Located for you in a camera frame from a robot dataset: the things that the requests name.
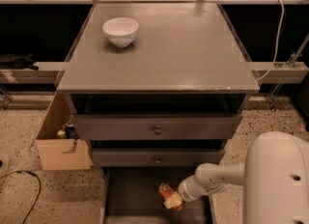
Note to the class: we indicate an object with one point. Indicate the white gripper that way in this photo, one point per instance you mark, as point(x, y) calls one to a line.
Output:
point(185, 191)

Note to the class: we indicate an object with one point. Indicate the crushed red coke can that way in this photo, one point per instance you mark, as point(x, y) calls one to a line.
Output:
point(165, 190)

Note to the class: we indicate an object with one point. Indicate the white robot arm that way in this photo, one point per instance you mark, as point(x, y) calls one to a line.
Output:
point(274, 177)

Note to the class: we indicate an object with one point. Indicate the open grey bottom drawer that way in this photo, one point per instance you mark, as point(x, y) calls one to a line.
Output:
point(131, 197)

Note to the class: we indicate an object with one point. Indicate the grey middle drawer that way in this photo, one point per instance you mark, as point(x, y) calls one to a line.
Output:
point(155, 157)

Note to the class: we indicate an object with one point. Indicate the grey drawer cabinet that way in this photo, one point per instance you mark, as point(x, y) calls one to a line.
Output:
point(184, 61)

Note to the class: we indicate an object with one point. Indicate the grey top drawer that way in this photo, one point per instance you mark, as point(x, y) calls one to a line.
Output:
point(131, 127)

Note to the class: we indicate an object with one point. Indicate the wooden side box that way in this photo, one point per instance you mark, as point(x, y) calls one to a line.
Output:
point(56, 151)

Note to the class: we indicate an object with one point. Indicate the white ceramic bowl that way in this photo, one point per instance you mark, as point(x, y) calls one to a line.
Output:
point(121, 31)

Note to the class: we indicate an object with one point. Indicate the black object on shelf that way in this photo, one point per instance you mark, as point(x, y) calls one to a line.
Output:
point(17, 62)

